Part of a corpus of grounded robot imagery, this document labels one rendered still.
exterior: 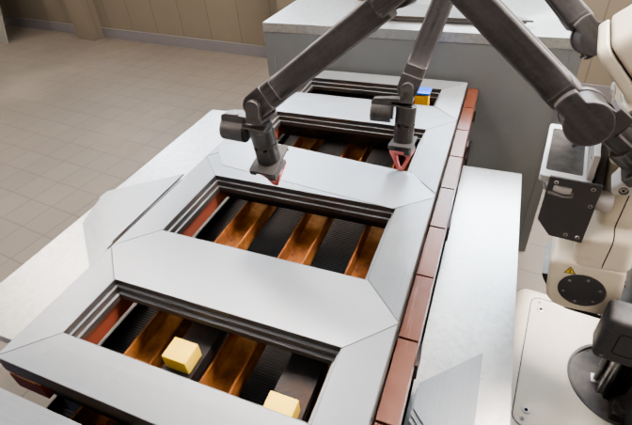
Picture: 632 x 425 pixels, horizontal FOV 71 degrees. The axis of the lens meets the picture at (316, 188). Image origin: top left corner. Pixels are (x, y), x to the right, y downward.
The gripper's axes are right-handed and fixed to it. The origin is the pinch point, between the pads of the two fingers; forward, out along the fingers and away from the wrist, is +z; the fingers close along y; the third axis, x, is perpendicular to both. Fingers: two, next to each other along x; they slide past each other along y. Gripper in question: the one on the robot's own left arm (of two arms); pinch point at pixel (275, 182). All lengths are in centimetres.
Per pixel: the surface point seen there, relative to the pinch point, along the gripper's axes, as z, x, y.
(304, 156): 15.1, -3.0, -24.2
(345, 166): 14.0, 11.5, -22.1
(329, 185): 11.7, 10.0, -11.8
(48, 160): 125, -236, -74
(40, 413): -4, -18, 65
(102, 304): 2.7, -25.8, 42.0
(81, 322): 1, -26, 47
